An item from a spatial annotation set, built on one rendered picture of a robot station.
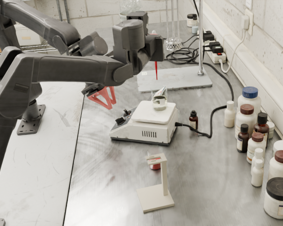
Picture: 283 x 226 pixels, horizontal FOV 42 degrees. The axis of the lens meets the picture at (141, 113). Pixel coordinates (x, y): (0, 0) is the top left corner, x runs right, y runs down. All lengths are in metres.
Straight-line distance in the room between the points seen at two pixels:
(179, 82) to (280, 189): 0.75
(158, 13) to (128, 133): 2.50
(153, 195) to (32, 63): 0.46
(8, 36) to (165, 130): 0.58
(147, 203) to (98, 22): 2.78
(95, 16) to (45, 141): 2.42
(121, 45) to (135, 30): 0.05
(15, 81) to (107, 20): 2.87
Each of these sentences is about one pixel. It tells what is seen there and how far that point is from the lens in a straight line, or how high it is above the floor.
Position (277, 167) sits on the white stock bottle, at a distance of 0.96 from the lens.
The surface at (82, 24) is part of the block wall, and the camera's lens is 3.58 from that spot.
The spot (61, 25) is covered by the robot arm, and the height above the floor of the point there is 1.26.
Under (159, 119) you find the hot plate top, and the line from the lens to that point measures 1.11.
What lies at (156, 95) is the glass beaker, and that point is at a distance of 1.12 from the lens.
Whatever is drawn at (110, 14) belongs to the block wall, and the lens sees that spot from 3.54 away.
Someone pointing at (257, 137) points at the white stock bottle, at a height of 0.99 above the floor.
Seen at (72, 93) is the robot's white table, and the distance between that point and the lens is 1.54.
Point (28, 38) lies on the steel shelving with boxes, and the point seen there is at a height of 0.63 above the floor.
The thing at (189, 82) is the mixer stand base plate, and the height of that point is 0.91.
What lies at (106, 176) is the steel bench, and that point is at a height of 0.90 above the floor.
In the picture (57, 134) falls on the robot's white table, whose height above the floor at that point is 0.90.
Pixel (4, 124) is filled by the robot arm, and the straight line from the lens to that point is 0.76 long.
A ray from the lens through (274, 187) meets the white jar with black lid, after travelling 0.90.
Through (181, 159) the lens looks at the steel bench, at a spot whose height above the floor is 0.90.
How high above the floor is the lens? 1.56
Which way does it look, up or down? 30 degrees down
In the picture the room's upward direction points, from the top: 5 degrees counter-clockwise
